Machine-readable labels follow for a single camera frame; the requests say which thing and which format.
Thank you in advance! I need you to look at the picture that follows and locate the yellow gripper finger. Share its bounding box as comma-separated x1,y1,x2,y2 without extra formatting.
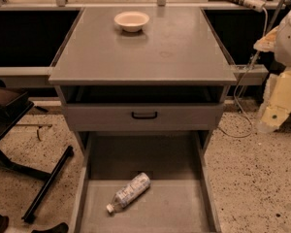
256,68,291,133

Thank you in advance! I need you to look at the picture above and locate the blue plastic water bottle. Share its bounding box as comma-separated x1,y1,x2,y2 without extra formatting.
106,173,151,214

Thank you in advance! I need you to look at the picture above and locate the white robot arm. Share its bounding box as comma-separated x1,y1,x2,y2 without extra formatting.
253,10,291,133

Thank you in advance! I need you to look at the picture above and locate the grey metal cabinet counter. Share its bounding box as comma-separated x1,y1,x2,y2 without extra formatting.
49,6,236,148

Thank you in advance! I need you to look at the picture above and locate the closed grey top drawer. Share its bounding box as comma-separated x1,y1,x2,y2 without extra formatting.
63,104,223,132

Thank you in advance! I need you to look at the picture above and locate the open grey middle drawer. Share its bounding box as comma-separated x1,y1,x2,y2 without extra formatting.
69,132,222,233

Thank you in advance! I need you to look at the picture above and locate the white bowl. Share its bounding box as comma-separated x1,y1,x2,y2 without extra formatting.
114,12,149,33

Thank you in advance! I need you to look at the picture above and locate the black stand base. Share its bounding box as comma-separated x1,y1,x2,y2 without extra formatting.
0,81,75,225

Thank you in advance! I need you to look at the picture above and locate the white cable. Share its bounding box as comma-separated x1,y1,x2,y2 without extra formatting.
217,7,270,140

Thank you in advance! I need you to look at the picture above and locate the black drawer handle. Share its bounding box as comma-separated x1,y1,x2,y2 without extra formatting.
131,112,158,120

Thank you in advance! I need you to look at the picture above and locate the grey horizontal rail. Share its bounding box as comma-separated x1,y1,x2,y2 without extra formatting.
0,67,52,88

